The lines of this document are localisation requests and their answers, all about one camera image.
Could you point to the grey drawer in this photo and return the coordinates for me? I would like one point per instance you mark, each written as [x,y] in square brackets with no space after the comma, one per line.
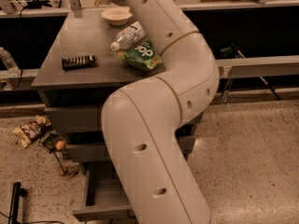
[98,151]
[75,119]
[104,197]

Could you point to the grey top drawer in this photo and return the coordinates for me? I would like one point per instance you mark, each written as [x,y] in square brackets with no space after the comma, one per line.
[75,119]

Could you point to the brown snack bag on floor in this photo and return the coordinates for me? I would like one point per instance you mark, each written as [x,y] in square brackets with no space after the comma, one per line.
[32,130]

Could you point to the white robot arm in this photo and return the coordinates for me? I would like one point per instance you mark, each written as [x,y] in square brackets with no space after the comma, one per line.
[139,120]

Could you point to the grey bottom drawer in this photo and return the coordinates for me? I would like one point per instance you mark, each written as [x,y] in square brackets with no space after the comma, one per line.
[104,197]

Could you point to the grey drawer cabinet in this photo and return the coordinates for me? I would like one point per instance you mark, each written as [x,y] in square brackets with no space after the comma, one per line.
[84,32]

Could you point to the grey middle drawer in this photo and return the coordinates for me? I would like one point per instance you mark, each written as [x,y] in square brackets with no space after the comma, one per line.
[98,151]

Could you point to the black stand on floor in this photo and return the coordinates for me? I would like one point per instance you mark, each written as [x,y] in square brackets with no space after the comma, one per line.
[17,192]

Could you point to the clear plastic water bottle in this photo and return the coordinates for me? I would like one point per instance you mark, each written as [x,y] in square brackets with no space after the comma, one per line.
[128,37]

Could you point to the dark green bag on floor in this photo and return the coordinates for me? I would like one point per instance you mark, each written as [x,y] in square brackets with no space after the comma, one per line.
[49,139]

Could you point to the white paper bowl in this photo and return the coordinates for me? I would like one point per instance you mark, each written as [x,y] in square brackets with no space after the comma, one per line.
[117,16]

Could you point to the clear cup on floor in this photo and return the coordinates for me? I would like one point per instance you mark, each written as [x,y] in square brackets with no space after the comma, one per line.
[55,162]

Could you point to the orange ball on floor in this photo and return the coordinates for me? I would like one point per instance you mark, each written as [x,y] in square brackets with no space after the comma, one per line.
[60,145]

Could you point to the green chip bag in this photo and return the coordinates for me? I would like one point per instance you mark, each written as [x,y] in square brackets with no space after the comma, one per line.
[143,56]

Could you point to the clear bottle at left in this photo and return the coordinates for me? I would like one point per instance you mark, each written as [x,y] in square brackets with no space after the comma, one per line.
[11,66]

